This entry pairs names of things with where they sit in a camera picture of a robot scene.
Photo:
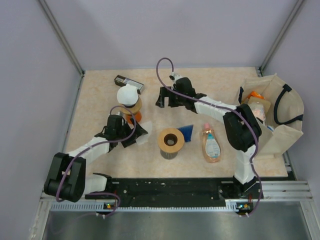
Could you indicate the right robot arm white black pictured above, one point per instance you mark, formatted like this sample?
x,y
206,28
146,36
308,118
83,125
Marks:
x,y
241,127

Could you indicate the black rectangular box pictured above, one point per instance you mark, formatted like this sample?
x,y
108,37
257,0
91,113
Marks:
x,y
122,81

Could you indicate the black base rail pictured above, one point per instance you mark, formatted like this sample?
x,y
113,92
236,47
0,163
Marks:
x,y
171,192

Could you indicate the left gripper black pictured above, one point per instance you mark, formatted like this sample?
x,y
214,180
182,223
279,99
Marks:
x,y
138,132

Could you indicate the aluminium frame post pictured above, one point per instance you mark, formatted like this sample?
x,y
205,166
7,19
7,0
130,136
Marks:
x,y
60,36
298,6

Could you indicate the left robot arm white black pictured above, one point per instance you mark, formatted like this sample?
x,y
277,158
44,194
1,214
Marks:
x,y
67,179

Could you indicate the beige tote bag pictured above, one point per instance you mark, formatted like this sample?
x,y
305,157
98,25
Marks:
x,y
283,124

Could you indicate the blue cone dripper lower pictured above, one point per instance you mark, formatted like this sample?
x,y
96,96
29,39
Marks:
x,y
186,131

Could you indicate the glass flask carafe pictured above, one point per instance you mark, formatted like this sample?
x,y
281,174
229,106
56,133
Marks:
x,y
168,155

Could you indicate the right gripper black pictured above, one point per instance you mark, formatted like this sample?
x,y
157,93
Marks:
x,y
160,102

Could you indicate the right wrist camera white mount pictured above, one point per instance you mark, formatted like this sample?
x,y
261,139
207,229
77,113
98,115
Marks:
x,y
175,76

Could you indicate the wooden ring dripper holder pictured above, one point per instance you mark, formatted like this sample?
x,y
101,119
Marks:
x,y
128,110

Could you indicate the orange soap bottle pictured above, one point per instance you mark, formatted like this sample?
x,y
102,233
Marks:
x,y
210,146

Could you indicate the white paper coffee filter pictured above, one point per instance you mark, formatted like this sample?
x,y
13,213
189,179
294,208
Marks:
x,y
127,95

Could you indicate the right aluminium frame post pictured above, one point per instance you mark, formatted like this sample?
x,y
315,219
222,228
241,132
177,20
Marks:
x,y
298,6

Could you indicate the grey cable duct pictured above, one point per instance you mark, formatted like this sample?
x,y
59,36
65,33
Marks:
x,y
105,207

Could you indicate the orange capped bottle in bag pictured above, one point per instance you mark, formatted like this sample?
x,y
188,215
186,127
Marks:
x,y
255,95

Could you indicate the left aluminium frame post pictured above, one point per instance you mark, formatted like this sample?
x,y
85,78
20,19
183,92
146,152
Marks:
x,y
60,36

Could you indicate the orange glass carafe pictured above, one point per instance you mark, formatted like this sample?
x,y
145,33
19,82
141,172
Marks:
x,y
137,117

